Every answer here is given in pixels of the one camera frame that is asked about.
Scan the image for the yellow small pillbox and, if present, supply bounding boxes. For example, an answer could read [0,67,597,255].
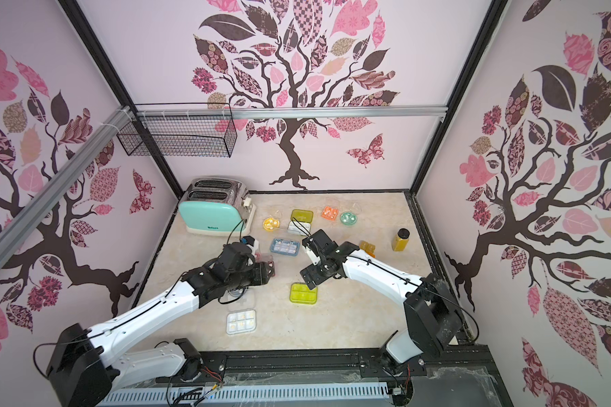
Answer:
[359,240,376,252]

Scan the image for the green lid white pillbox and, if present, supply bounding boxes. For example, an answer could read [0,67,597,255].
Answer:
[290,283,318,305]

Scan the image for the clear white pillbox front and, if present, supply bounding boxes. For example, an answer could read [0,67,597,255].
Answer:
[224,288,257,336]

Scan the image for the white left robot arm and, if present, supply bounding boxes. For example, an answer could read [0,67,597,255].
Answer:
[45,242,275,406]

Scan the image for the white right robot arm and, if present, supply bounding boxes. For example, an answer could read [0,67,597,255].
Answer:
[300,230,463,367]

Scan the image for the blue rectangular pillbox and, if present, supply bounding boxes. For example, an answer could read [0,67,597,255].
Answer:
[270,238,300,257]

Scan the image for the green round pillbox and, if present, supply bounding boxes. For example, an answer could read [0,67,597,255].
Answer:
[339,201,362,227]

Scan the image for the olive lid pillbox back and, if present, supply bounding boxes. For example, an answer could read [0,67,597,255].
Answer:
[288,210,313,236]

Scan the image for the yellow round pillbox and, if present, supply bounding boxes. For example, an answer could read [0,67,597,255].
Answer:
[262,206,283,232]

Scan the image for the mint green toaster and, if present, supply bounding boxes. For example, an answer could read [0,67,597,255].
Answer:
[178,177,256,237]

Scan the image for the yellow bottle black cap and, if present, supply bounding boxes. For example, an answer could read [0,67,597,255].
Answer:
[391,228,411,252]

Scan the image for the white slotted cable duct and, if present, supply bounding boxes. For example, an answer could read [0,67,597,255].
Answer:
[99,383,391,406]

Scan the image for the black wire basket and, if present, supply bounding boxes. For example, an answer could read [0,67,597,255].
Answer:
[117,102,238,158]

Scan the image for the aluminium rail back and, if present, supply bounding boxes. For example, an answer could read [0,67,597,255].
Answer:
[232,105,448,120]

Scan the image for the aluminium rail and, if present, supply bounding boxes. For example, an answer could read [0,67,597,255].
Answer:
[0,106,132,271]
[232,105,448,120]

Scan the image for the aluminium rail left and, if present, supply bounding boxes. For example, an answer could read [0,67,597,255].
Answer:
[0,106,132,271]

